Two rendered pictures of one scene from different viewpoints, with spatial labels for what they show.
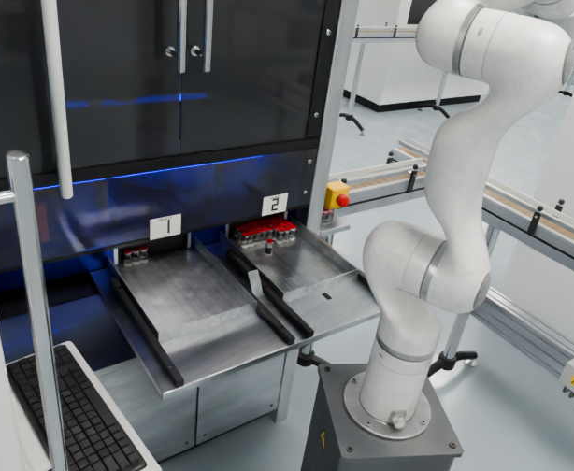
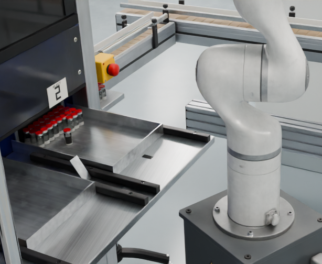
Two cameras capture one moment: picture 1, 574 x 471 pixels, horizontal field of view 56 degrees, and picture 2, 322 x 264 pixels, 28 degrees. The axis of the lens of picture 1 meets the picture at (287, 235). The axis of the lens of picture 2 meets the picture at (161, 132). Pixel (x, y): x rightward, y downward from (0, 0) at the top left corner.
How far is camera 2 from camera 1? 0.45 m
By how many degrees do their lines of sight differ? 18
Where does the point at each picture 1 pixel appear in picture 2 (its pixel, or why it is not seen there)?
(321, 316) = (154, 173)
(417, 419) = (283, 213)
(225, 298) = (59, 194)
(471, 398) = not seen: hidden behind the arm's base
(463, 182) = not seen: outside the picture
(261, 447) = not seen: outside the picture
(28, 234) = not seen: outside the picture
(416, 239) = (241, 52)
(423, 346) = (275, 141)
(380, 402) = (254, 209)
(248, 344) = (109, 219)
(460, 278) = (290, 66)
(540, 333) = (319, 132)
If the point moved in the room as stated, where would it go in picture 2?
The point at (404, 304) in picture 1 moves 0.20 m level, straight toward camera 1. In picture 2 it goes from (246, 113) to (269, 160)
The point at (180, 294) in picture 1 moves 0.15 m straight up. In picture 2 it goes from (14, 207) to (4, 154)
